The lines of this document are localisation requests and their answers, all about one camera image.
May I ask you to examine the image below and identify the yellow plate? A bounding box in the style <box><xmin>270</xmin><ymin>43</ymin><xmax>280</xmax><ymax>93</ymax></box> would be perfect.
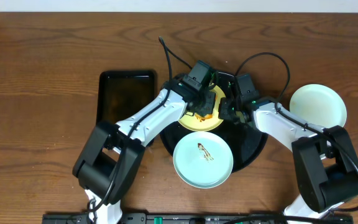
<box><xmin>178</xmin><ymin>86</ymin><xmax>226</xmax><ymax>131</ymax></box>

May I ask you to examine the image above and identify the pale blue plate front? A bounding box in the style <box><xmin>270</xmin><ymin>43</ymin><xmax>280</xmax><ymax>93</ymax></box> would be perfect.
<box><xmin>173</xmin><ymin>132</ymin><xmax>234</xmax><ymax>189</ymax></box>

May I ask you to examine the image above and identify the pale green plate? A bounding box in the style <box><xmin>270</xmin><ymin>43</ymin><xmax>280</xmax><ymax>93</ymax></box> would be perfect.
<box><xmin>290</xmin><ymin>84</ymin><xmax>347</xmax><ymax>128</ymax></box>

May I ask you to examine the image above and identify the green and yellow sponge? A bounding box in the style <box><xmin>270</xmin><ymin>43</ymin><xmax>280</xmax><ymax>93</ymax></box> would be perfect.
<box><xmin>195</xmin><ymin>113</ymin><xmax>213</xmax><ymax>122</ymax></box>

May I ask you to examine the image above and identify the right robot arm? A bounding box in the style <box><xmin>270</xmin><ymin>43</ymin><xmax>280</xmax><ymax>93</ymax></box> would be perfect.
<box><xmin>219</xmin><ymin>97</ymin><xmax>358</xmax><ymax>222</ymax></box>

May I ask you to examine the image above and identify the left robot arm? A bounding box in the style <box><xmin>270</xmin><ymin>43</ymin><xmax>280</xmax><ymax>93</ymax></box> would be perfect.
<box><xmin>73</xmin><ymin>72</ymin><xmax>219</xmax><ymax>223</ymax></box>

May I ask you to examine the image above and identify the black round tray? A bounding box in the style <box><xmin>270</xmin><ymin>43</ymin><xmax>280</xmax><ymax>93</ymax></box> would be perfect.
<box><xmin>160</xmin><ymin>71</ymin><xmax>268</xmax><ymax>172</ymax></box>

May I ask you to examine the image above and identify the black rectangular tray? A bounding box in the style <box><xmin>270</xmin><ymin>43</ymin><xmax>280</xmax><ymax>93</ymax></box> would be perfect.
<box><xmin>96</xmin><ymin>70</ymin><xmax>157</xmax><ymax>124</ymax></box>

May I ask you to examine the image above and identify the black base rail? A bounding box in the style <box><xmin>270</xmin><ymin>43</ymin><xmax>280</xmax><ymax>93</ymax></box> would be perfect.
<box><xmin>42</xmin><ymin>213</ymin><xmax>354</xmax><ymax>224</ymax></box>

